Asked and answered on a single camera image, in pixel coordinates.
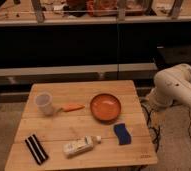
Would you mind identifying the blue sponge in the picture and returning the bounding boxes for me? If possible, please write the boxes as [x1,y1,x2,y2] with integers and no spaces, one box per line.
[113,123,131,145]

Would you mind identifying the translucent white ceramic cup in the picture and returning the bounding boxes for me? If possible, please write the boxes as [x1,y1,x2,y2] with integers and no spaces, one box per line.
[34,92,54,116]

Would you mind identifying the black white striped block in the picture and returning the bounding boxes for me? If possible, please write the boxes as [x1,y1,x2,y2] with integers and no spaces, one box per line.
[25,134,49,165]

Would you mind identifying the wooden folding table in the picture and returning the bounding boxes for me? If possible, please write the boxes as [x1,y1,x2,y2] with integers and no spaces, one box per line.
[5,80,157,171]

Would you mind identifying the black cables on floor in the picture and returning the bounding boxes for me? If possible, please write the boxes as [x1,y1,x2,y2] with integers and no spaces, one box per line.
[140,99,162,153]

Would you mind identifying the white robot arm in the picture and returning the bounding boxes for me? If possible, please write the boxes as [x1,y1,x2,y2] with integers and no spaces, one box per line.
[147,64,191,110]

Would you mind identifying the long workbench shelf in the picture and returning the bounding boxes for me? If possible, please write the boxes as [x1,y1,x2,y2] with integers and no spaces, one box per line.
[0,0,191,26]

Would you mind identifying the white plastic bottle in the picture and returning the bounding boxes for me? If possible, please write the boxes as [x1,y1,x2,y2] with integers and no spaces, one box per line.
[63,136,101,158]

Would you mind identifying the orange carrot toy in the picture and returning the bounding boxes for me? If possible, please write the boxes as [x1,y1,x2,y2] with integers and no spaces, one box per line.
[58,104,85,112]

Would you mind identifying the black box on right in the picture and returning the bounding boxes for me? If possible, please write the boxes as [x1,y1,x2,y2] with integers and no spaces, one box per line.
[154,45,191,69]

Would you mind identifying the orange round bowl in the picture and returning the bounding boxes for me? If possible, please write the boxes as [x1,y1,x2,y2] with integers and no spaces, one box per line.
[90,93,121,122]

